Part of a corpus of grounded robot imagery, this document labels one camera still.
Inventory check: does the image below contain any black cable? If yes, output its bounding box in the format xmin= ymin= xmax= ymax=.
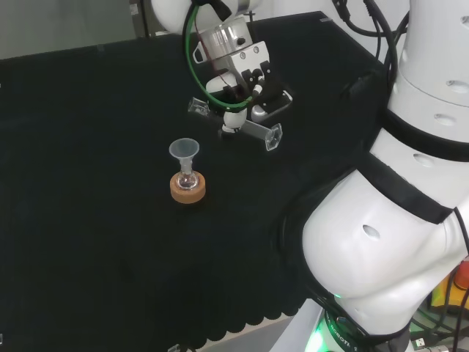
xmin=383 ymin=12 xmax=411 ymax=85
xmin=330 ymin=0 xmax=410 ymax=37

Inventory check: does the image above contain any black bench cloth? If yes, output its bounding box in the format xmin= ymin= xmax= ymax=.
xmin=0 ymin=10 xmax=390 ymax=350

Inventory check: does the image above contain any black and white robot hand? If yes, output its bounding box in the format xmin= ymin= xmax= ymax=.
xmin=192 ymin=40 xmax=295 ymax=141

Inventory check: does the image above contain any translucent plastic funnel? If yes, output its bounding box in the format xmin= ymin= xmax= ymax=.
xmin=168 ymin=138 xmax=202 ymax=174

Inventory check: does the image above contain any clear round-bottom flask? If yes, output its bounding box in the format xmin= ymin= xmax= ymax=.
xmin=175 ymin=165 xmax=199 ymax=192

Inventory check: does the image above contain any clear graduated cylinder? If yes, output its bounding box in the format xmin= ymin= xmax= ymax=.
xmin=187 ymin=97 xmax=284 ymax=153

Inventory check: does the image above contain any yellow stop button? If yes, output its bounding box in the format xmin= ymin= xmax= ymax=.
xmin=430 ymin=255 xmax=469 ymax=313

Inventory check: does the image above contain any green cable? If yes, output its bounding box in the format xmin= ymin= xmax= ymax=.
xmin=182 ymin=2 xmax=258 ymax=111

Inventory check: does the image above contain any thin orange cable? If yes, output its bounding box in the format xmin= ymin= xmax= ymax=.
xmin=195 ymin=20 xmax=243 ymax=97

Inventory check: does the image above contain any cork ring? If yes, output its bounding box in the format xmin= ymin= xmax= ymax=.
xmin=169 ymin=172 xmax=207 ymax=204

